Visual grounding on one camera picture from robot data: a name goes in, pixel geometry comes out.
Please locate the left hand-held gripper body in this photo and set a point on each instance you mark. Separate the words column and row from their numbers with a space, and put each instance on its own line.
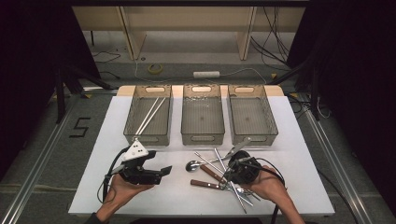
column 140, row 177

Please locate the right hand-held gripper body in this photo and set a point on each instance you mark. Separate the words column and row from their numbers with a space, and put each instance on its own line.
column 246, row 172

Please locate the clear grey plastic bin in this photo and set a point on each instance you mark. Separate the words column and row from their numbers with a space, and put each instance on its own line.
column 155, row 130
column 202, row 119
column 250, row 118

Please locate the metal spoon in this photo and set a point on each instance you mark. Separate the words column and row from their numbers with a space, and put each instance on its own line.
column 192, row 166

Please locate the white chopstick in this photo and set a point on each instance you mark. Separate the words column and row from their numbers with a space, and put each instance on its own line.
column 152, row 116
column 147, row 116

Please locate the person's left hand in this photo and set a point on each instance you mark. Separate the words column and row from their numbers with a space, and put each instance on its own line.
column 124, row 193

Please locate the person's right hand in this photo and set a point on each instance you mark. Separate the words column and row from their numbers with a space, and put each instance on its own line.
column 267, row 186

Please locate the yellow tape roll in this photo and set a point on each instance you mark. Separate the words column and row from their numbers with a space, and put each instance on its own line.
column 148, row 69

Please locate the white power strip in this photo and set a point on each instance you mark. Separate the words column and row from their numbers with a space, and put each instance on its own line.
column 206, row 74

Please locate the black metal stand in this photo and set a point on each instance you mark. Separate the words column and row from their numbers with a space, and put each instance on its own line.
column 59, row 99
column 315, row 99

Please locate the beige wooden desk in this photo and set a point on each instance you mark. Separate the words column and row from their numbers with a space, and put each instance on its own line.
column 186, row 18

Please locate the black curtain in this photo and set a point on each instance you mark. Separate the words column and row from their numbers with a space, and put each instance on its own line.
column 358, row 77
column 31, row 62

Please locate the aluminium floor rail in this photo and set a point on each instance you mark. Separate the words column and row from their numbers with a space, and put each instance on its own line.
column 339, row 174
column 37, row 165

